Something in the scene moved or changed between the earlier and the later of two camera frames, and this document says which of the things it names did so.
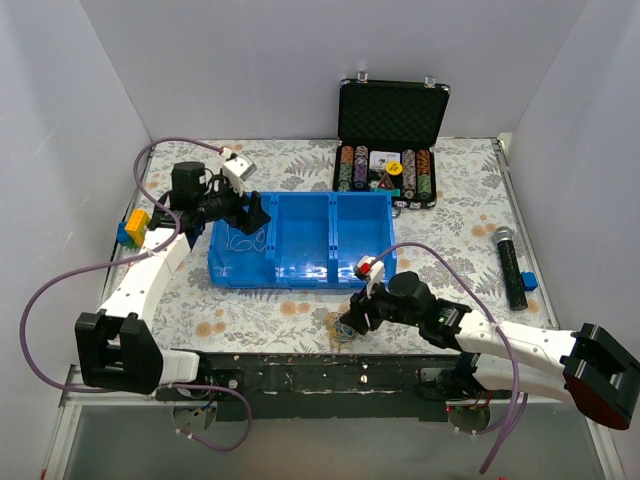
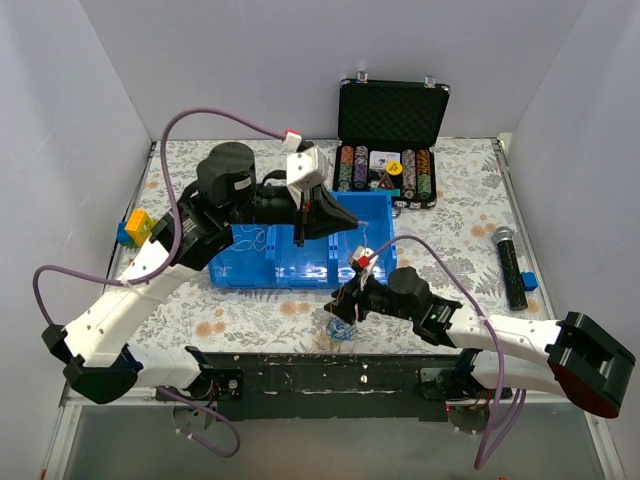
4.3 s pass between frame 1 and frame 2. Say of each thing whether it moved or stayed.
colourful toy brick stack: stayed
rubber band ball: moved
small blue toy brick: stayed
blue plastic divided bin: stayed
